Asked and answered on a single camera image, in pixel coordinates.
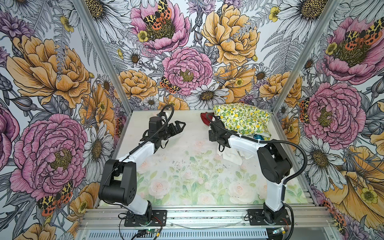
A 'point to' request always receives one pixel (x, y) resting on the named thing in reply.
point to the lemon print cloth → (244, 119)
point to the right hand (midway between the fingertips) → (217, 136)
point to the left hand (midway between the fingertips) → (181, 129)
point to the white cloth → (236, 156)
